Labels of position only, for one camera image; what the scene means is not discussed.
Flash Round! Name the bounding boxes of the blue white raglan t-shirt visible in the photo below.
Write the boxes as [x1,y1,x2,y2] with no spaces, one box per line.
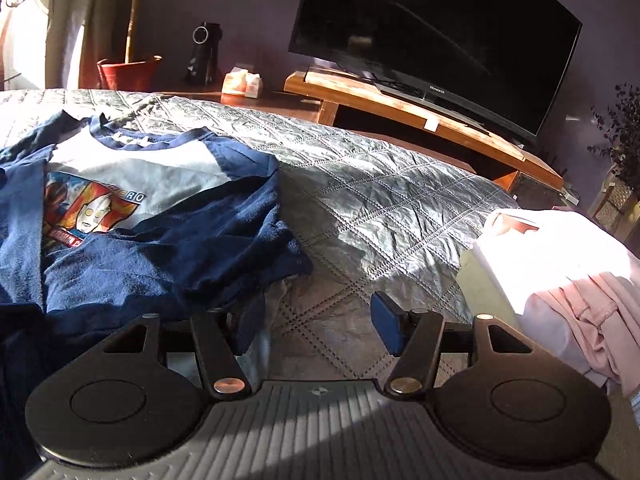
[0,109,314,361]

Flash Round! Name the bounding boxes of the grey quilted bedspread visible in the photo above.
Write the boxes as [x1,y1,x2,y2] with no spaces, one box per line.
[1,90,514,379]

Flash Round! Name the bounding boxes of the white folded garment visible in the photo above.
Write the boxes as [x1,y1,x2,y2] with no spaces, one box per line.
[473,209,639,388]

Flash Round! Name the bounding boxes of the pink folded garment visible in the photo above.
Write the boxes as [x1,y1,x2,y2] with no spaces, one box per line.
[535,272,639,396]

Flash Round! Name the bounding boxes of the wooden TV stand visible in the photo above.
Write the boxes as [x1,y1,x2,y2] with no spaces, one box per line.
[283,70,564,191]

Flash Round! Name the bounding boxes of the orange tissue box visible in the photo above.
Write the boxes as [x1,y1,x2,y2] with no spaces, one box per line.
[221,66,262,99]

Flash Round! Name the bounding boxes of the dark dried flower plant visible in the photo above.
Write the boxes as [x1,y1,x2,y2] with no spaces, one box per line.
[587,82,640,197]

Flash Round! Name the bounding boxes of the red plant pot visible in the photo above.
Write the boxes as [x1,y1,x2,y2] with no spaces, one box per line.
[96,55,163,92]

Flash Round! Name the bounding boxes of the black flat screen television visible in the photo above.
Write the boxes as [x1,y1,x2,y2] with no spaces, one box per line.
[288,0,582,143]

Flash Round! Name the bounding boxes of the beige curtain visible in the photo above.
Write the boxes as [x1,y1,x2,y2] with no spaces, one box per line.
[44,0,132,89]

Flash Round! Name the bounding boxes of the black speaker with ring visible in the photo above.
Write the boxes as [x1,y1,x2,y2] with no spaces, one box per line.
[186,22,222,86]

